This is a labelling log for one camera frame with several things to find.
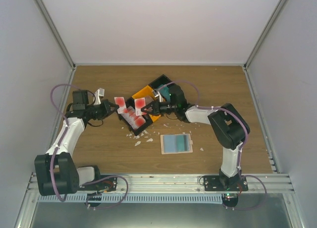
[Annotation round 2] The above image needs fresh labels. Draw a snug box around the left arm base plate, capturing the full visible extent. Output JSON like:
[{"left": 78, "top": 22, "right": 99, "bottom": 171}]
[{"left": 78, "top": 177, "right": 117, "bottom": 193}]

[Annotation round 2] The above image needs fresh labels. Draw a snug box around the grey slotted cable duct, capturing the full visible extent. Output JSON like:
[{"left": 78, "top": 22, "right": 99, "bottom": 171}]
[{"left": 37, "top": 193, "right": 223, "bottom": 204}]

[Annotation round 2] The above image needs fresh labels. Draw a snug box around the aluminium rail frame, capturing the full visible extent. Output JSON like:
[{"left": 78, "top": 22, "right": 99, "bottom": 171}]
[{"left": 16, "top": 65, "right": 303, "bottom": 228}]

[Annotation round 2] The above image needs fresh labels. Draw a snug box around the red white card stack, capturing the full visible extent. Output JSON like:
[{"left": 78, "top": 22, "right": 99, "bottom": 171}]
[{"left": 121, "top": 107, "right": 146, "bottom": 130}]

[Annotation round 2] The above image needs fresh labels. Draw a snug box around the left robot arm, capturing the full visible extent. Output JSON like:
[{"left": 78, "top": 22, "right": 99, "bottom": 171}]
[{"left": 34, "top": 88, "right": 119, "bottom": 200}]

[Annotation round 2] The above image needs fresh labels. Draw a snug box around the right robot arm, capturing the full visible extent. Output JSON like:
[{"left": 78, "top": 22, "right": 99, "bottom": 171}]
[{"left": 141, "top": 84, "right": 250, "bottom": 191}]

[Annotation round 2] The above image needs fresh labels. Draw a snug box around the beige card holder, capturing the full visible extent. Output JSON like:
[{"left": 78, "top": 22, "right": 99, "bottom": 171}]
[{"left": 160, "top": 133, "right": 193, "bottom": 155}]

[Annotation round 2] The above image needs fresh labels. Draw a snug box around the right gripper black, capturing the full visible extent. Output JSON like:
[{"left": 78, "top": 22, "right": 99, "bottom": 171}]
[{"left": 141, "top": 100, "right": 177, "bottom": 116}]

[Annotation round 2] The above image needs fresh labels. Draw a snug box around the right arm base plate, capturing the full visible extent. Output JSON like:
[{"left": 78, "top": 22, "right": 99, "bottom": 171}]
[{"left": 198, "top": 175, "right": 249, "bottom": 192}]

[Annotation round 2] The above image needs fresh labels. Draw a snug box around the orange bin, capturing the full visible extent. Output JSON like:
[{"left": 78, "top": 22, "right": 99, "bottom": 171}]
[{"left": 131, "top": 85, "right": 160, "bottom": 122}]

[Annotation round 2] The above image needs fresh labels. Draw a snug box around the black bin right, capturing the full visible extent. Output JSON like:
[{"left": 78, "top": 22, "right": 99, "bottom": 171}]
[{"left": 149, "top": 74, "right": 174, "bottom": 91}]

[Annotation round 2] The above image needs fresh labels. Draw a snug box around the red white april card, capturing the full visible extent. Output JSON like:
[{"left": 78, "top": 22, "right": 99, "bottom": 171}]
[{"left": 114, "top": 97, "right": 128, "bottom": 114}]

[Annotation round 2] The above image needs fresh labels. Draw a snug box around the black bin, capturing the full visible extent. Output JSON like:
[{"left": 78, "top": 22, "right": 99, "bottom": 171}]
[
  {"left": 114, "top": 97, "right": 153, "bottom": 136},
  {"left": 149, "top": 74, "right": 174, "bottom": 91}
]

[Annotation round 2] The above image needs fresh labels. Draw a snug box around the black bin left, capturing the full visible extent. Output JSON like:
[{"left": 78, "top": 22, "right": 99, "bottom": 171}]
[{"left": 114, "top": 97, "right": 153, "bottom": 136}]

